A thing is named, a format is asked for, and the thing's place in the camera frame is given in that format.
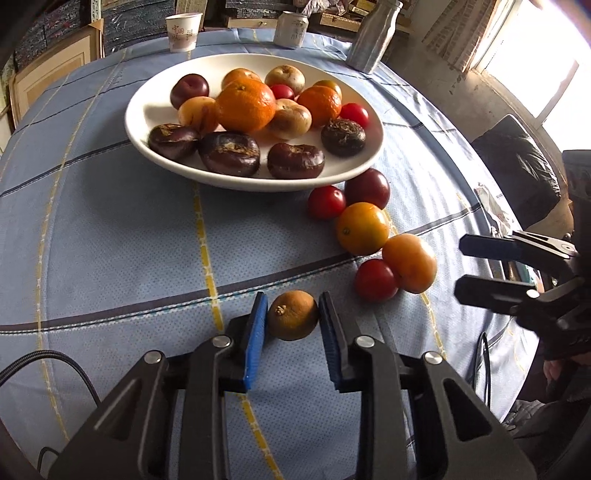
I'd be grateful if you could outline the rough small water chestnut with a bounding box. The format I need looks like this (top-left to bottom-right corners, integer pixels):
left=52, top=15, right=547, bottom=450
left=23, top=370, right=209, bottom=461
left=321, top=119, right=367, bottom=158

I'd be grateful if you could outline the white drink can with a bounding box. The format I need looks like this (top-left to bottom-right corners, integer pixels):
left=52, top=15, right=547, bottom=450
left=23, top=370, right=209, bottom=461
left=273, top=11, right=309, bottom=49

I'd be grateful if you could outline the orange tomato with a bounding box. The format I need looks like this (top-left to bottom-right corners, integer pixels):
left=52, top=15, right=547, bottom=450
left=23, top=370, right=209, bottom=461
left=335, top=202, right=390, bottom=256
left=222, top=68, right=264, bottom=90
left=382, top=233, right=438, bottom=295
left=313, top=80, right=343, bottom=100

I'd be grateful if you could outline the large water chestnut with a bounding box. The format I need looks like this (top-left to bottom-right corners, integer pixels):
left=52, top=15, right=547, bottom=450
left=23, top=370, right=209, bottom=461
left=198, top=131, right=260, bottom=177

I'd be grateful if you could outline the black cable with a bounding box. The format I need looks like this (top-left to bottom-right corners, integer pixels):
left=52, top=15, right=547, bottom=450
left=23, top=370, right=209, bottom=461
left=0, top=350, right=101, bottom=467
left=478, top=332, right=492, bottom=407

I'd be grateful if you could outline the black bag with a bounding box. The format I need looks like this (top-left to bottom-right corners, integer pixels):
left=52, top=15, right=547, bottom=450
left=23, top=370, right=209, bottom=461
left=471, top=114, right=563, bottom=229

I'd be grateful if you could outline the striped yellow round fruit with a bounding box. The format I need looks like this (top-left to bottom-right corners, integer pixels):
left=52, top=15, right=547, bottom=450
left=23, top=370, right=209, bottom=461
left=178, top=96, right=220, bottom=134

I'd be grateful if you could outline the small brown round fruit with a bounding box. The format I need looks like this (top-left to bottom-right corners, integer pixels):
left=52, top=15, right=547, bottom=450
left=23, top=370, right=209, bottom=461
left=267, top=290, right=319, bottom=341

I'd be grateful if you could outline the wooden boxes clutter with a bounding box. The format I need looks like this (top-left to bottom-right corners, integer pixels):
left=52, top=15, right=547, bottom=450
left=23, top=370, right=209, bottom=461
left=222, top=0, right=416, bottom=33

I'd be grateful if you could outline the white round plate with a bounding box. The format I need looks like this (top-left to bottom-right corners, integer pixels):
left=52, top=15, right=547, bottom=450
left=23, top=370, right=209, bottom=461
left=124, top=53, right=385, bottom=192

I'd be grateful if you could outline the silver metal bottle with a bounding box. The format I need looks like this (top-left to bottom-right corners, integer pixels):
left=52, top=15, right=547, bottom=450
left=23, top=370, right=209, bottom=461
left=345, top=0, right=403, bottom=75

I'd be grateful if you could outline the person's grey clothing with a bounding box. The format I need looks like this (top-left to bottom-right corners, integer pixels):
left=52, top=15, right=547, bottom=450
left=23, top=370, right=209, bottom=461
left=501, top=399, right=591, bottom=467

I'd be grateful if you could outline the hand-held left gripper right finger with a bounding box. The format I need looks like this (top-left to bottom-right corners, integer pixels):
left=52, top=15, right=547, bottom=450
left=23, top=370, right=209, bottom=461
left=318, top=291, right=539, bottom=480

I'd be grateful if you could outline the dark red plum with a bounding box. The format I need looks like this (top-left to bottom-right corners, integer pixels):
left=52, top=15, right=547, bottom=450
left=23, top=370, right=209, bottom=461
left=170, top=74, right=210, bottom=110
left=344, top=168, right=391, bottom=210

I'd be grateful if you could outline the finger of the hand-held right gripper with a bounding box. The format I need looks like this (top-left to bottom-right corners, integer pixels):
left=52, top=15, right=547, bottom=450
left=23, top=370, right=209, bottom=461
left=459, top=230, right=580, bottom=273
left=454, top=274, right=555, bottom=326

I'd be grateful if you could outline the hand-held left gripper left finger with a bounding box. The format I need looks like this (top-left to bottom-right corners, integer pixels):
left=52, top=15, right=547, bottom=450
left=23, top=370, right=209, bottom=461
left=48, top=291, right=271, bottom=480

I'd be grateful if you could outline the large tangerine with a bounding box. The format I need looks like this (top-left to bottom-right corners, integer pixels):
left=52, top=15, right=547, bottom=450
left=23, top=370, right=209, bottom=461
left=215, top=78, right=277, bottom=133

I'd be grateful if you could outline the bright window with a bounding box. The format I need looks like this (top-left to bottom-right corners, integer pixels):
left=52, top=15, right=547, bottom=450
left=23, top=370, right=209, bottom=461
left=471, top=0, right=591, bottom=153

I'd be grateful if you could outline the white crumpled plastic bag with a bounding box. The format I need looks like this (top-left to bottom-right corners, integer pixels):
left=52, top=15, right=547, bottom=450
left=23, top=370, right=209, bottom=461
left=475, top=182, right=515, bottom=238

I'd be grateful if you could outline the white paper cup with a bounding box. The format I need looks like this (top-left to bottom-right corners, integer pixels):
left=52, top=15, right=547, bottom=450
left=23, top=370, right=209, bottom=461
left=165, top=12, right=204, bottom=53

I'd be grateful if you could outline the blue checked tablecloth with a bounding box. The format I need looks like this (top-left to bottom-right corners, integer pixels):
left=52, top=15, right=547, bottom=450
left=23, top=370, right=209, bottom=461
left=0, top=28, right=541, bottom=480

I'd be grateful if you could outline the stack of dark patterned boxes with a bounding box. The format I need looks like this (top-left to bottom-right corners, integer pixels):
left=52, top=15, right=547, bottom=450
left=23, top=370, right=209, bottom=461
left=14, top=0, right=222, bottom=56

